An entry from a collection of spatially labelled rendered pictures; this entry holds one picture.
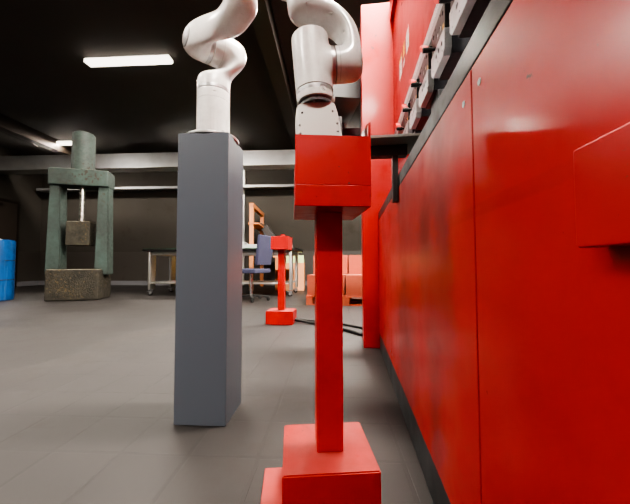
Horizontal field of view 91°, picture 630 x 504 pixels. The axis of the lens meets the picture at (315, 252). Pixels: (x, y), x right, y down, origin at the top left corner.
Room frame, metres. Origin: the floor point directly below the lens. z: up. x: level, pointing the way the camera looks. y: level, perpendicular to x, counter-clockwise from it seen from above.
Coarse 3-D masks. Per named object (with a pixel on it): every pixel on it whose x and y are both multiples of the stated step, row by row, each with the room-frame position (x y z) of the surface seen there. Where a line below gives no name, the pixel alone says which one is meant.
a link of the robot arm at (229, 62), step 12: (216, 48) 1.10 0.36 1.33; (228, 48) 1.12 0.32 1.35; (240, 48) 1.15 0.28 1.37; (216, 60) 1.13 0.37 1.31; (228, 60) 1.13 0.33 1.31; (240, 60) 1.15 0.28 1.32; (204, 72) 1.09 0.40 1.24; (216, 72) 1.09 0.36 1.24; (228, 72) 1.12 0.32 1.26; (204, 84) 1.09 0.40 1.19; (216, 84) 1.09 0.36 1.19; (228, 84) 1.13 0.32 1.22
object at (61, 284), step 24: (72, 144) 4.82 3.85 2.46; (48, 168) 4.69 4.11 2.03; (72, 168) 4.78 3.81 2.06; (48, 216) 4.73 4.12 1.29; (48, 240) 4.74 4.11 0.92; (72, 240) 4.80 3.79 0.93; (96, 240) 4.90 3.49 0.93; (48, 264) 4.74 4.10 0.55; (96, 264) 4.90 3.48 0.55; (48, 288) 4.61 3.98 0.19; (72, 288) 4.69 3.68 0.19; (96, 288) 4.77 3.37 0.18
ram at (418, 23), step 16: (400, 0) 1.68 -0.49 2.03; (416, 0) 1.28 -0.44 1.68; (432, 0) 1.03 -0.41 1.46; (400, 16) 1.69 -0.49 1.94; (416, 16) 1.29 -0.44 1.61; (400, 32) 1.70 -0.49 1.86; (416, 32) 1.29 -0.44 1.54; (432, 32) 1.04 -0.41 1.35; (400, 48) 1.70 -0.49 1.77; (416, 48) 1.30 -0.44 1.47; (416, 64) 1.30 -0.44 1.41; (400, 80) 1.72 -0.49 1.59; (400, 96) 1.73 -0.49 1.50; (400, 112) 1.73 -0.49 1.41
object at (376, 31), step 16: (368, 16) 2.01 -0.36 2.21; (384, 16) 2.00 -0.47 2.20; (368, 32) 2.01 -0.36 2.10; (384, 32) 2.00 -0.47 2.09; (368, 48) 2.01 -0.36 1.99; (384, 48) 2.00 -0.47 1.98; (368, 64) 2.01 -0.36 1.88; (384, 64) 2.00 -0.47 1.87; (368, 80) 2.01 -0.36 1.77; (384, 80) 2.00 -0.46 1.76; (368, 96) 2.01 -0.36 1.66; (384, 96) 2.00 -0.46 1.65; (368, 112) 2.01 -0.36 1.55; (384, 112) 2.00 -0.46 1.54; (384, 128) 2.00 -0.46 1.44; (384, 160) 2.00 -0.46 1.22; (400, 160) 1.99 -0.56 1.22; (384, 176) 2.00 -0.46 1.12; (384, 192) 2.00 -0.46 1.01; (368, 208) 2.01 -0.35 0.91; (368, 224) 2.01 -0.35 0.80; (368, 240) 2.01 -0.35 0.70; (368, 256) 2.01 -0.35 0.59; (368, 272) 2.01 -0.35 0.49; (368, 288) 2.01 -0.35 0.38; (368, 304) 2.01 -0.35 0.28; (368, 320) 2.01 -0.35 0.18; (368, 336) 2.01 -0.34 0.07
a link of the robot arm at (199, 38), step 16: (224, 0) 0.95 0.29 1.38; (240, 0) 0.89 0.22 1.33; (256, 0) 0.94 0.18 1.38; (208, 16) 1.02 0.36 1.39; (224, 16) 0.97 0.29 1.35; (240, 16) 0.95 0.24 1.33; (192, 32) 1.05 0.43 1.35; (208, 32) 1.02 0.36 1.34; (224, 32) 1.01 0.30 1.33; (240, 32) 1.02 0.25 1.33; (192, 48) 1.07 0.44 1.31; (208, 48) 1.08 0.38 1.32
